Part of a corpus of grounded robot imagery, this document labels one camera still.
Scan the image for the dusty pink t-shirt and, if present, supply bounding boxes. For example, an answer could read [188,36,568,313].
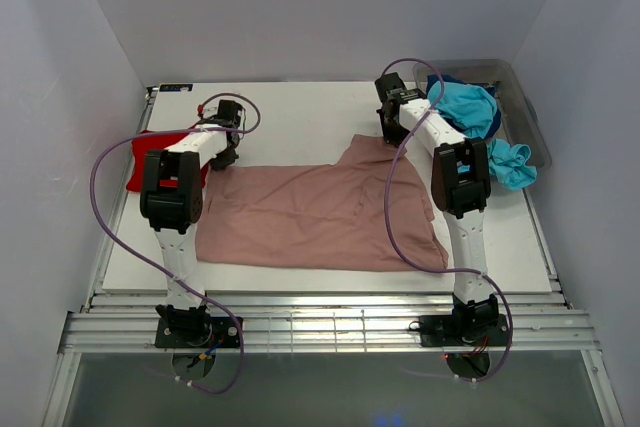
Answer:
[196,135,449,272]

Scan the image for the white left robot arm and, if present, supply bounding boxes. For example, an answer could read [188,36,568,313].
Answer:
[140,100,244,347]

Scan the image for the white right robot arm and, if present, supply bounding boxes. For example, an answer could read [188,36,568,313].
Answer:
[374,73,507,347]

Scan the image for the folded red t-shirt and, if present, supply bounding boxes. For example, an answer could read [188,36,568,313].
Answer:
[126,130,187,193]

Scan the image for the turquoise t-shirt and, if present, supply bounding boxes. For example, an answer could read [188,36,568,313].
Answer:
[436,75,538,190]

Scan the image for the blue label sticker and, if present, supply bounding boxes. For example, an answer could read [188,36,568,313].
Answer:
[158,83,193,92]

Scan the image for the clear plastic bin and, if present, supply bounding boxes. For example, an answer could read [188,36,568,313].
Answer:
[434,59,552,172]

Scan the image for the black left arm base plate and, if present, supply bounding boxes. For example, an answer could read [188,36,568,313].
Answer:
[154,316,240,350]

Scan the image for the aluminium extrusion frame rail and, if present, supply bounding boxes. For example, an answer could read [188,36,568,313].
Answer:
[60,292,600,354]

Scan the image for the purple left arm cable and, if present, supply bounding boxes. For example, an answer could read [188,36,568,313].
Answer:
[89,92,262,394]

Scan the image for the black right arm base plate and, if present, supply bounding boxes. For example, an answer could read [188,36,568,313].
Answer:
[408,315,511,347]

